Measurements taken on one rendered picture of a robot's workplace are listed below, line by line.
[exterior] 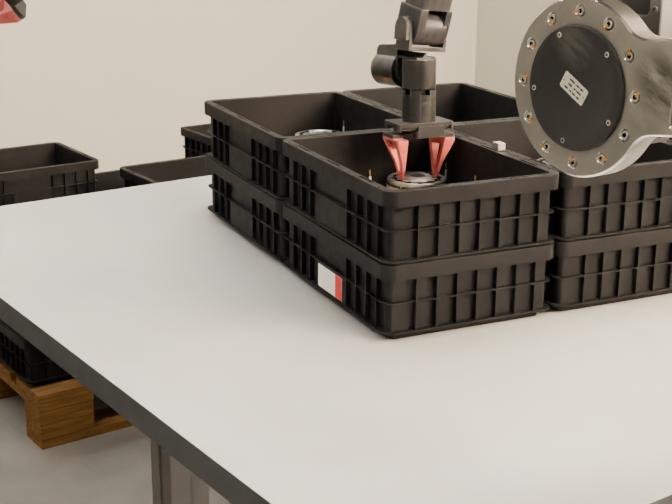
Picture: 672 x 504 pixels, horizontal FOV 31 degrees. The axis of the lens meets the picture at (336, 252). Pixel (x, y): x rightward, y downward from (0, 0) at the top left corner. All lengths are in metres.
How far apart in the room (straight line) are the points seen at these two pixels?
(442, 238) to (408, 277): 0.08
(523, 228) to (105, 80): 3.63
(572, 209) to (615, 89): 0.58
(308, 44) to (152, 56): 0.82
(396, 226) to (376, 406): 0.29
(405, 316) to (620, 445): 0.42
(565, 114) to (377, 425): 0.45
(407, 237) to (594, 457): 0.46
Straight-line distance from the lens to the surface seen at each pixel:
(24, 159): 3.67
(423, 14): 2.01
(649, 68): 1.31
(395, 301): 1.77
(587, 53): 1.36
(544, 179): 1.84
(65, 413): 3.09
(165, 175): 3.42
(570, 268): 1.93
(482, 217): 1.81
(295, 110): 2.49
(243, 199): 2.28
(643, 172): 1.95
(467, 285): 1.83
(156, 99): 5.42
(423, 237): 1.76
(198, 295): 1.99
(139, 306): 1.95
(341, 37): 5.91
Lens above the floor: 1.35
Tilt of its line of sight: 17 degrees down
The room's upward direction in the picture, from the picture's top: 1 degrees clockwise
